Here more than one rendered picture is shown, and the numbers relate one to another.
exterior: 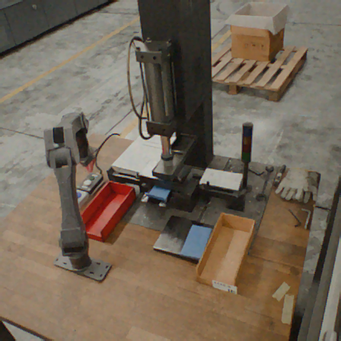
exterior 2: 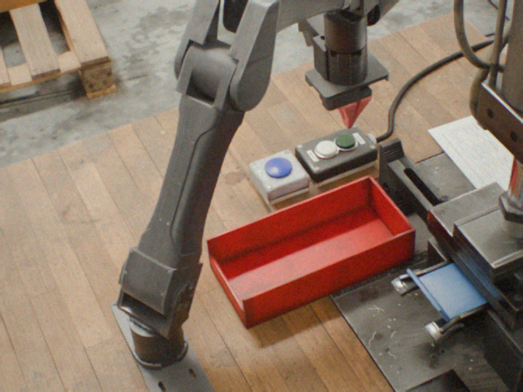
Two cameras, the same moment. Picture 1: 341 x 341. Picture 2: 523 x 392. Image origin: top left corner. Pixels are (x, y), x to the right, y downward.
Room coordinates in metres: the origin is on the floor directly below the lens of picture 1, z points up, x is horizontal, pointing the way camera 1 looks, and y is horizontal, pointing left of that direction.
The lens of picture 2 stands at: (0.30, -0.26, 1.91)
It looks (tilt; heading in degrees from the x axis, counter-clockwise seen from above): 45 degrees down; 40
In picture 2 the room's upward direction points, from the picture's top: 5 degrees counter-clockwise
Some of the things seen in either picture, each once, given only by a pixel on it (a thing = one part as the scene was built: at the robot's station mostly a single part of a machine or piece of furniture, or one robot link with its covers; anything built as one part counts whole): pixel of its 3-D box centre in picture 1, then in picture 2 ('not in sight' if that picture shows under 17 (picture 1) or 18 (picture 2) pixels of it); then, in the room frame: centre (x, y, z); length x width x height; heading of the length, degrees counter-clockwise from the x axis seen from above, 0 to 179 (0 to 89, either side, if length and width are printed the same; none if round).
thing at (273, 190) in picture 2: (78, 200); (279, 183); (1.11, 0.38, 0.90); 0.07 x 0.07 x 0.06; 62
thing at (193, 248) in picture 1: (195, 240); not in sight; (0.80, -0.06, 0.93); 0.15 x 0.07 x 0.03; 155
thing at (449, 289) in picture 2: (162, 184); (476, 273); (1.03, 0.03, 1.00); 0.15 x 0.07 x 0.03; 152
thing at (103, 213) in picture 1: (106, 209); (310, 249); (1.00, 0.25, 0.93); 0.25 x 0.12 x 0.06; 152
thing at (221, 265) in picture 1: (228, 250); not in sight; (0.74, -0.16, 0.93); 0.25 x 0.13 x 0.08; 152
